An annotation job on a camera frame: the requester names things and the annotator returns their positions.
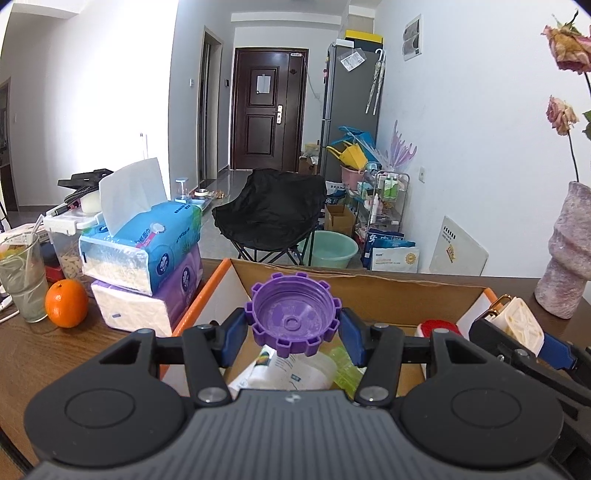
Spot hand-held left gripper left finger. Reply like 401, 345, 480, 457
94, 307, 250, 409

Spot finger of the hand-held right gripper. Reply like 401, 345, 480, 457
540, 333, 591, 398
468, 318, 591, 463

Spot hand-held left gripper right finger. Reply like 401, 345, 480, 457
339, 308, 498, 409

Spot cream ribbed plastic block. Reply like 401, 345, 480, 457
479, 296, 546, 356

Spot red cardboard box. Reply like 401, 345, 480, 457
159, 257, 509, 403

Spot purple toothed plastic lid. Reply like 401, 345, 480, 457
244, 272, 344, 359

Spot green translucent plastic case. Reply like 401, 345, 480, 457
328, 346, 366, 394

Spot red and white brush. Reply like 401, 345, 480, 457
415, 319, 461, 339

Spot white labelled tube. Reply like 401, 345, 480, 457
227, 346, 339, 394

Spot pink textured vase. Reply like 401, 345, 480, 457
534, 180, 591, 319

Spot purple tissue pack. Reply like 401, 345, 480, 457
90, 244, 204, 337

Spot white and yellow bag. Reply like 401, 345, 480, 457
371, 246, 421, 273

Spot white leaning board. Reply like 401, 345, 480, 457
428, 215, 489, 277

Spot green plastic basin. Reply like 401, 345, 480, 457
296, 229, 360, 270

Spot blue pet food bag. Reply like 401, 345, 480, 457
361, 228, 405, 269

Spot small open cardboard box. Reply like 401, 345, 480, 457
324, 204, 358, 239

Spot blue tissue pack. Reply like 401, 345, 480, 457
78, 157, 203, 296

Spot black folding chair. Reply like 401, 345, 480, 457
211, 168, 328, 267

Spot pink bucket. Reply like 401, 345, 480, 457
340, 164, 368, 190

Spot orange fruit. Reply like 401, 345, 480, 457
44, 278, 90, 329

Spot brown cardboard box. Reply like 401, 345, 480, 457
297, 143, 322, 175

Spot yellow plastic watering can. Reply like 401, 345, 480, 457
326, 143, 366, 169

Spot clear food container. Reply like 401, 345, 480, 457
43, 211, 105, 290

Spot purple fairy wings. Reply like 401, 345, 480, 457
378, 119, 419, 174

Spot white round roll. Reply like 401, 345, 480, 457
80, 189, 103, 214

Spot red small box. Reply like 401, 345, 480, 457
39, 242, 62, 283

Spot blue plastic items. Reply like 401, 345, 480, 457
337, 125, 378, 149

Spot drinking glass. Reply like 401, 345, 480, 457
0, 232, 49, 324

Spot black folding stand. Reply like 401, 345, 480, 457
57, 169, 114, 204

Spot clear drinking straw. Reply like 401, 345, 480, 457
20, 224, 43, 275

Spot dark brown door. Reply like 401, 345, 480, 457
229, 45, 310, 173

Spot grey refrigerator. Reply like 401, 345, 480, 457
319, 40, 387, 181

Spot white hanging umbrellas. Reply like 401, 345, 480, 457
364, 48, 387, 116

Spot clear plastic document pouch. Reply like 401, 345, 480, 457
337, 48, 368, 73

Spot yellow box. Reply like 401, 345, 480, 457
345, 28, 384, 47

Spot dried pink roses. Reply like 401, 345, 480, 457
540, 8, 591, 184

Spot metal wire rack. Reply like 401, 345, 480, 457
357, 169, 411, 241

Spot white wall panel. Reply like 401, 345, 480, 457
401, 13, 424, 62

